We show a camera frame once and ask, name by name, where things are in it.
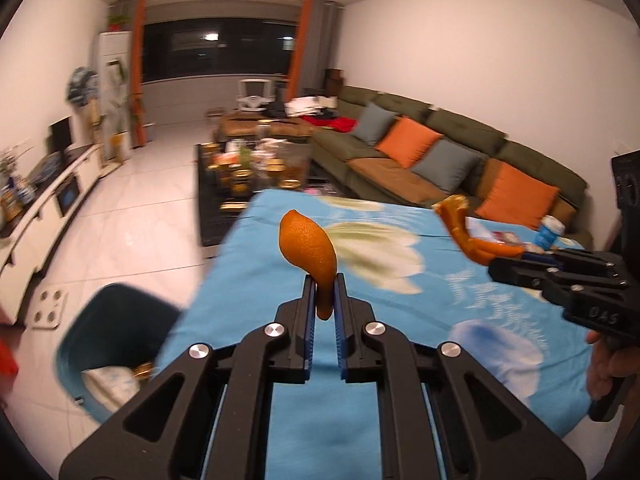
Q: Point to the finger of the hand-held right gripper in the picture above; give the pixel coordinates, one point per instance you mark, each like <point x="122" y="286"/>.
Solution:
<point x="575" y="259"/>
<point x="530" y="272"/>

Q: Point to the person's right hand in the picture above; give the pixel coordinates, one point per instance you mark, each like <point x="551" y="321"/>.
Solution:
<point x="602" y="365"/>

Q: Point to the vase with flowers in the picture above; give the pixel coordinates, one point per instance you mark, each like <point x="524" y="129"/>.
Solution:
<point x="12" y="180"/>

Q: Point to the amber brown snack wrapper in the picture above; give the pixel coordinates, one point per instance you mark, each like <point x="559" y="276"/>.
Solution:
<point x="467" y="240"/>

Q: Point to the blue and white cup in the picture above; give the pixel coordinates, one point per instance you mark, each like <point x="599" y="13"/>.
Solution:
<point x="550" y="232"/>

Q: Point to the black television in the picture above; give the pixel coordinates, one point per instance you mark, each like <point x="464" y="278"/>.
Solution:
<point x="61" y="134"/>

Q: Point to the crumpled white tissue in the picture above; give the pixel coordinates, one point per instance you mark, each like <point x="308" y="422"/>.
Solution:
<point x="110" y="387"/>

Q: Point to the white television cabinet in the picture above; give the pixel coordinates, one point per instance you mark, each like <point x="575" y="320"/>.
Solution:
<point x="45" y="200"/>

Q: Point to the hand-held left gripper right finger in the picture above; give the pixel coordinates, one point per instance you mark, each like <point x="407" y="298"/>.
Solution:
<point x="350" y="345"/>

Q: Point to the pile of white clothes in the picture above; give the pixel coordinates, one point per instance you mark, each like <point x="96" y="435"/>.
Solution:
<point x="305" y="106"/>

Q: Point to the white power strip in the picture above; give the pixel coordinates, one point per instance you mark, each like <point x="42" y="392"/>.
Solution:
<point x="49" y="307"/>

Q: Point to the small potted plant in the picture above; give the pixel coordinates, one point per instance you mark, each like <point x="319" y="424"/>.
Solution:
<point x="118" y="20"/>

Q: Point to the white office chair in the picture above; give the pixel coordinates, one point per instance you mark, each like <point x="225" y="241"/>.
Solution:
<point x="255" y="94"/>

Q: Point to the large glass jar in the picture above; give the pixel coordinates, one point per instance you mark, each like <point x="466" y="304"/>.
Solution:
<point x="292" y="169"/>

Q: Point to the gold snack wrapper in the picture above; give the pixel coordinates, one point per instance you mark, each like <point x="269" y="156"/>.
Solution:
<point x="142" y="370"/>

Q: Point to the brown cabinet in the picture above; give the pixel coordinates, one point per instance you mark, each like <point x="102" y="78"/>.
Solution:
<point x="333" y="81"/>

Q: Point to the black glass coffee table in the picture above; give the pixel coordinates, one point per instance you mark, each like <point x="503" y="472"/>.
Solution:
<point x="210" y="220"/>

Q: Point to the white standing air conditioner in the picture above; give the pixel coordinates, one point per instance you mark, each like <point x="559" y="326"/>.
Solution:
<point x="112" y="90"/>

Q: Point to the blue floral blanket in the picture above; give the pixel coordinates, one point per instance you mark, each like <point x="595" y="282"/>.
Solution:
<point x="380" y="240"/>

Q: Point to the cluttered coffee table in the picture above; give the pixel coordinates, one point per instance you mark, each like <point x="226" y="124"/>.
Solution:
<point x="250" y="125"/>

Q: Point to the orange and grey curtain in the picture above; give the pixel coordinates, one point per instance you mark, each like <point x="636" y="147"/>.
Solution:
<point x="305" y="45"/>
<point x="138" y="70"/>

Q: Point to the orange cushion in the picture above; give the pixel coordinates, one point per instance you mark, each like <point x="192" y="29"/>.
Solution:
<point x="407" y="142"/>
<point x="515" y="197"/>

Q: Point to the black clothes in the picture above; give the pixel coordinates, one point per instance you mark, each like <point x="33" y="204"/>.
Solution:
<point x="276" y="110"/>

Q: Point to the green sofa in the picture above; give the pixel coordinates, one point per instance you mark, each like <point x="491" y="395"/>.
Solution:
<point x="460" y="125"/>

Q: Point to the red and white snack packet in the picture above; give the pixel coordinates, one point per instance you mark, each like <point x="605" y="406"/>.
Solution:
<point x="500" y="237"/>

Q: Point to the teal trash bin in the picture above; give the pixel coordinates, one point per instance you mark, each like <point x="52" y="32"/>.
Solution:
<point x="90" y="320"/>

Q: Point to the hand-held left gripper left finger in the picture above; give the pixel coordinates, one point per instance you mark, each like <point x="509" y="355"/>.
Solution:
<point x="300" y="345"/>

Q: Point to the dark window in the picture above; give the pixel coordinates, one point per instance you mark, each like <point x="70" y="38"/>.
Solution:
<point x="220" y="50"/>

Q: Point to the red plastic bag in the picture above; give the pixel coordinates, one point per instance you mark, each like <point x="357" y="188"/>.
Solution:
<point x="7" y="357"/>

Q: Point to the blue printed covered fan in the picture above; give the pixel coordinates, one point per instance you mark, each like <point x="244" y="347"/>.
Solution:
<point x="81" y="86"/>

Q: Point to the red cloth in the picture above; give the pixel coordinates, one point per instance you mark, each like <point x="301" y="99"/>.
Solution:
<point x="330" y="124"/>

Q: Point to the grey-blue cushion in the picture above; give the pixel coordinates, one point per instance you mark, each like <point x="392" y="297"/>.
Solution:
<point x="374" y="122"/>
<point x="445" y="165"/>

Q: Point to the orange peel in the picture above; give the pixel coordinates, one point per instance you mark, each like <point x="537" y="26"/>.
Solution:
<point x="307" y="245"/>

